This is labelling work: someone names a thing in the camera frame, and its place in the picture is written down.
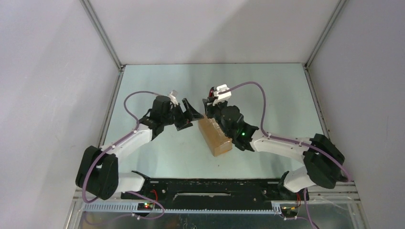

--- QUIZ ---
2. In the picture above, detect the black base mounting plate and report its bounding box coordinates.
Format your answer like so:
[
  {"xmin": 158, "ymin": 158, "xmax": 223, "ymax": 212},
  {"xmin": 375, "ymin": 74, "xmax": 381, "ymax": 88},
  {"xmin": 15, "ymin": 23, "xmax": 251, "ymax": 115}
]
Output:
[{"xmin": 139, "ymin": 178, "xmax": 304, "ymax": 211}]

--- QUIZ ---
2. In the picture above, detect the aluminium frame post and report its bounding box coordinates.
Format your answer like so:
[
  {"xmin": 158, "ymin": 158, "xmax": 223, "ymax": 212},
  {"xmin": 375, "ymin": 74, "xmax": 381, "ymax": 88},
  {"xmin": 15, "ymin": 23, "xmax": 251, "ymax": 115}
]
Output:
[
  {"xmin": 304, "ymin": 0, "xmax": 348, "ymax": 69},
  {"xmin": 80, "ymin": 0, "xmax": 124, "ymax": 72}
]

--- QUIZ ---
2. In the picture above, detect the grey cable duct rail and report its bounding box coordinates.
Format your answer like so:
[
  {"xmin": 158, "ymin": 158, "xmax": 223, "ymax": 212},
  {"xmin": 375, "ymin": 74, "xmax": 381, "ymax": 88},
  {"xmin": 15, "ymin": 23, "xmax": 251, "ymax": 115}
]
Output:
[{"xmin": 81, "ymin": 202, "xmax": 282, "ymax": 214}]

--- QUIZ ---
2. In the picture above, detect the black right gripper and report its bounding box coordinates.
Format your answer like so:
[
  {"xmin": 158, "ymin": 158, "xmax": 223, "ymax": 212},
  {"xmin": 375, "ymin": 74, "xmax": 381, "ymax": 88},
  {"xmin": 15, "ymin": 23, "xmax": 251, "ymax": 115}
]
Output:
[{"xmin": 203, "ymin": 96, "xmax": 232, "ymax": 137}]

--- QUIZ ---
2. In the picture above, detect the red black utility knife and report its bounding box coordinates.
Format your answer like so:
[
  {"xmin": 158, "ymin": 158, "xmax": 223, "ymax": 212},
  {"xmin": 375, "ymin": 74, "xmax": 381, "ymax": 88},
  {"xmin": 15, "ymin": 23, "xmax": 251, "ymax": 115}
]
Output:
[{"xmin": 208, "ymin": 87, "xmax": 215, "ymax": 98}]

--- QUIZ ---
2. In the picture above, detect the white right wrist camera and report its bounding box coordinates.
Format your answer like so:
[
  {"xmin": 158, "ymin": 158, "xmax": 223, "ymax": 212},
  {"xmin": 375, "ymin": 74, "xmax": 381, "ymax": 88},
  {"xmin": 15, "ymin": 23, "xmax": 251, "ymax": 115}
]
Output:
[{"xmin": 213, "ymin": 84, "xmax": 232, "ymax": 105}]

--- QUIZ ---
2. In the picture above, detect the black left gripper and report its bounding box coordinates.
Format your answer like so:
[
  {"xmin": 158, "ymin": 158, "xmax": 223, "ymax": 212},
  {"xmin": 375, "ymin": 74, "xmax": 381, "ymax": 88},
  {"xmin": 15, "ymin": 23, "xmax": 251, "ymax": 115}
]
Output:
[{"xmin": 162, "ymin": 98, "xmax": 203, "ymax": 131}]

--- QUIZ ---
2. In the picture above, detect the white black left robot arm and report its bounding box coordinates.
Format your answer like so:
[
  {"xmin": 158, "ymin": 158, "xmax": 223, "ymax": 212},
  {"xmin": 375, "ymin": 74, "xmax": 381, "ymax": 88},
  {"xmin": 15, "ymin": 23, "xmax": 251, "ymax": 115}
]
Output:
[{"xmin": 75, "ymin": 95, "xmax": 203, "ymax": 203}]

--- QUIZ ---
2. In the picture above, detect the brown cardboard express box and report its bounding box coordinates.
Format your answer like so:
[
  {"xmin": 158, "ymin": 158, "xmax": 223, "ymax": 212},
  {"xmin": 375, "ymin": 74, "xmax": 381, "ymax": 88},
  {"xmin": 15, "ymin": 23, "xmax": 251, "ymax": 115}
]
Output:
[{"xmin": 198, "ymin": 116, "xmax": 233, "ymax": 157}]

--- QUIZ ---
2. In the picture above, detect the aluminium frame post right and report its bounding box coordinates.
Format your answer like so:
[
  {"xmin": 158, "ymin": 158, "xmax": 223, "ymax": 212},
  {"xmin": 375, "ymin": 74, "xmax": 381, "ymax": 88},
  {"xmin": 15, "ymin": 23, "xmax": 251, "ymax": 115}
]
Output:
[{"xmin": 304, "ymin": 0, "xmax": 348, "ymax": 69}]

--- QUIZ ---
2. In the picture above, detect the aluminium frame post left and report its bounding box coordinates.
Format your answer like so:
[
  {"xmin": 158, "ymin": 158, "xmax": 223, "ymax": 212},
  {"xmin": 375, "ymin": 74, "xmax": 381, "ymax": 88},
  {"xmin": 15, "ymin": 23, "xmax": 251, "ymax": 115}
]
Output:
[{"xmin": 80, "ymin": 0, "xmax": 124, "ymax": 72}]

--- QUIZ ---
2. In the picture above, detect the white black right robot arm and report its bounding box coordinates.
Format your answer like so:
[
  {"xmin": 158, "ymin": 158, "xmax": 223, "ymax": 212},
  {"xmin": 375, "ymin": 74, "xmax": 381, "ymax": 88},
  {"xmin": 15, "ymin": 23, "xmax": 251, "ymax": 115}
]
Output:
[{"xmin": 202, "ymin": 98, "xmax": 345, "ymax": 199}]

